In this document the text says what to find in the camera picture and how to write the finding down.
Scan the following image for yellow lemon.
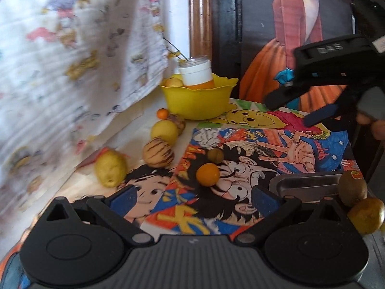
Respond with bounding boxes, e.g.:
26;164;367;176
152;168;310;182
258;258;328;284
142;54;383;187
150;120;179;145

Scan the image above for white cartoon printed cloth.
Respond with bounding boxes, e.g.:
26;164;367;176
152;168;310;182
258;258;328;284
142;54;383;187
0;0;170;238

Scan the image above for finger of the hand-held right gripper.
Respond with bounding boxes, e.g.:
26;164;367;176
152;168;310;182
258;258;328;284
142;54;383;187
264;83;316;110
303;104;342;127

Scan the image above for person's right hand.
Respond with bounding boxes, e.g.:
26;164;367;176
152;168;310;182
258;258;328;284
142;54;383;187
356;86;385;141

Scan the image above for anime pirate drawing sheet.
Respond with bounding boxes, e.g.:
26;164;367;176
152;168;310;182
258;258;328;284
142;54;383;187
141;128;366;235

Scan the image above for brown striped round fruit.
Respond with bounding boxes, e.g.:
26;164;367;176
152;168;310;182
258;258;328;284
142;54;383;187
166;113;186;135

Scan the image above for white plastic jar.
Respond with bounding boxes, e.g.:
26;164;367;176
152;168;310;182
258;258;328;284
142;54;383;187
178;55;215;90

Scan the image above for small brown longan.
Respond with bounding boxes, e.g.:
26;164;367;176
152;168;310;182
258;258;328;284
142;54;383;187
206;148;224;164

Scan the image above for wooden door frame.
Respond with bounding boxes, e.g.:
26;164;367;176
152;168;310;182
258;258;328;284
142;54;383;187
189;0;212;73

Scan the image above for grey metal tray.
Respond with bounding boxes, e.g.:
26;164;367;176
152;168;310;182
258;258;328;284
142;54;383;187
269;171;385;289

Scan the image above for yellow-brown mottled fruit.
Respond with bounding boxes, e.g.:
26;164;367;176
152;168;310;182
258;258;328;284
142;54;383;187
347;198;385;235

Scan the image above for wall poster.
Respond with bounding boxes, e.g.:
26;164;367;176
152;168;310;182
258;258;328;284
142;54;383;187
239;0;354;113

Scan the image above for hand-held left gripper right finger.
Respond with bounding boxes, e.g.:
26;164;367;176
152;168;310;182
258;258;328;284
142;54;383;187
235;186;351;245

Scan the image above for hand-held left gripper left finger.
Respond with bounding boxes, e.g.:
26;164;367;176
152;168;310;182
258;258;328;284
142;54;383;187
39;184;155;245

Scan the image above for yellow pear-shaped fruit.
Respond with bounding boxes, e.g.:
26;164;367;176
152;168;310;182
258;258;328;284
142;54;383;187
95;148;127;187

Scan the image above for striped pepino melon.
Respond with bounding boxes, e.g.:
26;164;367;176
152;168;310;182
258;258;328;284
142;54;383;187
142;138;175;167

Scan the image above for yellow scalloped plastic bowl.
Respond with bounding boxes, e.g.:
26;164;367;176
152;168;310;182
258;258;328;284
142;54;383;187
159;73;239;120

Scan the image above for brown kiwi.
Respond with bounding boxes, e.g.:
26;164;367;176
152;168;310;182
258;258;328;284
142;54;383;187
337;171;368;208

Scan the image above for yellow flower twig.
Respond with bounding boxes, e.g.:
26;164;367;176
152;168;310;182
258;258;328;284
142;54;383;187
164;38;191;64

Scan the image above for small orange round fruit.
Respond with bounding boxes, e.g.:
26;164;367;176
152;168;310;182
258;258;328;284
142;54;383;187
196;163;220;186

